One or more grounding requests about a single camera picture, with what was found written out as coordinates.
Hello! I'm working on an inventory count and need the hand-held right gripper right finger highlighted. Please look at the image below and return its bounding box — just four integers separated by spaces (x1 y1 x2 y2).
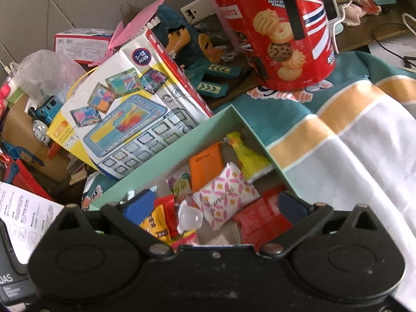
260 191 381 257

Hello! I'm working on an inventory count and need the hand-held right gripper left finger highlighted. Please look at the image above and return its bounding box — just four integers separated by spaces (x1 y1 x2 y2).
49 189 174 257

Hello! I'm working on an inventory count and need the small orange-yellow snack packet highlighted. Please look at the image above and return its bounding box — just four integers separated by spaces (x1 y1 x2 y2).
139 206 172 243

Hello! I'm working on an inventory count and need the small red snack packet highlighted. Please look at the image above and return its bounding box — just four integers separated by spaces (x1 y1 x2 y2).
154 194 180 238

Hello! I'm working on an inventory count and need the large red snack packet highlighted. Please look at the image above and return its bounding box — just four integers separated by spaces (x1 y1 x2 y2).
232 185 294 246

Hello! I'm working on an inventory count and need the mint green cardboard box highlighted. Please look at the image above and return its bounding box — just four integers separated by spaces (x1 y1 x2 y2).
89 103 307 246

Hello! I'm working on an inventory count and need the purple green snack packet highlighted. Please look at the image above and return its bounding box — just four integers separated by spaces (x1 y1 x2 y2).
166 172 193 203

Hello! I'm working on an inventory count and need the clear jelly cup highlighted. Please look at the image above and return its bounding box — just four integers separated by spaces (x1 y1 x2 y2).
176 200 204 233

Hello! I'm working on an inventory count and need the yellow-green snack packet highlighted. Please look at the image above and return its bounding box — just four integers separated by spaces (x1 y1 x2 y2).
226 132 274 183

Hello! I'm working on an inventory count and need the white pink flower snack packet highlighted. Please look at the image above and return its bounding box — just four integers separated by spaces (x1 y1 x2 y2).
193 162 261 232

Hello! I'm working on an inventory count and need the large plain orange snack packet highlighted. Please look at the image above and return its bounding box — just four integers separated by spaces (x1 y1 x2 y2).
189 141 225 193

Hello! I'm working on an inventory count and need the white printed instruction sheet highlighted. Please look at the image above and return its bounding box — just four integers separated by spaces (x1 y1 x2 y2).
0 181 64 264

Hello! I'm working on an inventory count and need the striped star print blanket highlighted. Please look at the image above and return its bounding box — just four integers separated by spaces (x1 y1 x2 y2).
81 50 416 312

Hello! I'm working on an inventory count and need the yellow and white toy box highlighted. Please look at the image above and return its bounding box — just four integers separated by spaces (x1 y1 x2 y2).
46 29 214 181

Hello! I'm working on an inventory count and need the blue toy train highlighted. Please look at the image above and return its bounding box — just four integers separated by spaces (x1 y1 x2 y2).
27 95 64 146

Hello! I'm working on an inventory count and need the teal toy crane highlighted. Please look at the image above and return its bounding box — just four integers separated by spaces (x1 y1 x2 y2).
150 4 242 99

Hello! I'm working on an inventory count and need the clear plastic bag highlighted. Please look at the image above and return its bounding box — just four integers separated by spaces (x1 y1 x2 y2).
16 50 86 100

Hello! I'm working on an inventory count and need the red and white carton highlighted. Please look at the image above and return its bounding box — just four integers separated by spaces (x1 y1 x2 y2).
54 29 115 64

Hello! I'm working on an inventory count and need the red cookie tin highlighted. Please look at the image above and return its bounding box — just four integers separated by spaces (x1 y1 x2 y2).
209 0 337 92

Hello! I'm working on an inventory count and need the pink paper ribbon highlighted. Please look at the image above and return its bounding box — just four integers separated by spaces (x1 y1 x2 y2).
87 0 172 68

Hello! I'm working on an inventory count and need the white plastic device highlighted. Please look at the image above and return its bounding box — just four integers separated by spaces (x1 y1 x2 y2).
180 0 217 25

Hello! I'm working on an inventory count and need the white cable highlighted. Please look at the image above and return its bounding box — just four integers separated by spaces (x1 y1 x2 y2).
401 12 416 30

